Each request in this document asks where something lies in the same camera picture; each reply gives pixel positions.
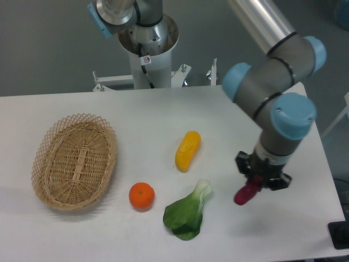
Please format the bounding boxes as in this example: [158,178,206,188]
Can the white clamp bracket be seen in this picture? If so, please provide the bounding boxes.
[206,58,218,86]

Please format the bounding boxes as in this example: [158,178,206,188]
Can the white mounting frame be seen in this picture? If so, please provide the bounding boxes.
[92,71,134,92]

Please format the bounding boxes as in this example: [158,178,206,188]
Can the black device at edge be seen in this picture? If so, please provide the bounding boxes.
[328,221,348,250]

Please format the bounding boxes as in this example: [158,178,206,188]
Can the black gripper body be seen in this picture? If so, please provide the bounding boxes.
[246,152,285,180]

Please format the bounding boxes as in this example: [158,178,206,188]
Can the purple sweet potato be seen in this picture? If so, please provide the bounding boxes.
[234,175,263,206]

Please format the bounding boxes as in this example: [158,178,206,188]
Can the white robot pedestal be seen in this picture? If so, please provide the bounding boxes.
[118,14,179,90]

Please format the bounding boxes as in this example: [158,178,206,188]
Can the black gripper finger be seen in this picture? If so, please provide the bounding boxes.
[263,172,292,190]
[235,151,251,175]

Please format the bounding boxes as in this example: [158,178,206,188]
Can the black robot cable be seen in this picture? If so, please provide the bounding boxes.
[137,43,155,90]

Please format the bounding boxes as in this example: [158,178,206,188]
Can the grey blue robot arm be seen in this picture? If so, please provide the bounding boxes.
[88,1,327,193]

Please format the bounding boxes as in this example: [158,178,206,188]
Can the yellow pepper toy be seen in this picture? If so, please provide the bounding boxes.
[175,131,201,172]

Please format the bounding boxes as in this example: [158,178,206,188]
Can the green bok choy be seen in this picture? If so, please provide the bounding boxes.
[163,178,213,241]

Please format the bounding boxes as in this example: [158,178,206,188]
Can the orange mandarin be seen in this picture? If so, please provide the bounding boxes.
[129,182,155,209]

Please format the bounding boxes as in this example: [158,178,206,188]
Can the woven wicker basket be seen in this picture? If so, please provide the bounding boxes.
[31,114,117,211]

